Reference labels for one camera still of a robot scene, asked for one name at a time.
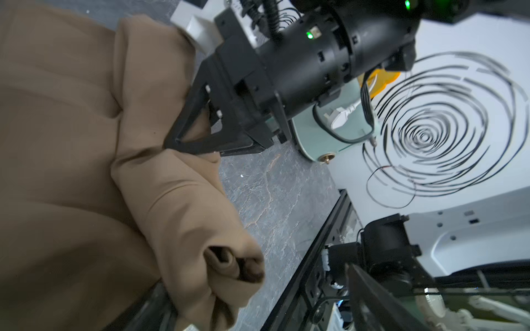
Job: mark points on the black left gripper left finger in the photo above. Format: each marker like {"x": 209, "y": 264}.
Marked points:
{"x": 154, "y": 310}

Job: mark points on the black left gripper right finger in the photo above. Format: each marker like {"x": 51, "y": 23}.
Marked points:
{"x": 373, "y": 307}

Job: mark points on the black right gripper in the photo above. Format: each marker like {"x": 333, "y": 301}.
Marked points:
{"x": 260, "y": 89}

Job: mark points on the tan brown skirt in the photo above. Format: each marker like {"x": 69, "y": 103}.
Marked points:
{"x": 94, "y": 211}

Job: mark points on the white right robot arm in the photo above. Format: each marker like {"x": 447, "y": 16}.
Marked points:
{"x": 424, "y": 103}

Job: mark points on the mint green toaster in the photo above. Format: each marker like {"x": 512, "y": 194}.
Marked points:
{"x": 341, "y": 119}

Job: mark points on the yellow toast slice right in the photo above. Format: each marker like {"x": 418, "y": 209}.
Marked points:
{"x": 379, "y": 80}

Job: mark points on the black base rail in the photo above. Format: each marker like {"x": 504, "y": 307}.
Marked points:
{"x": 310, "y": 300}

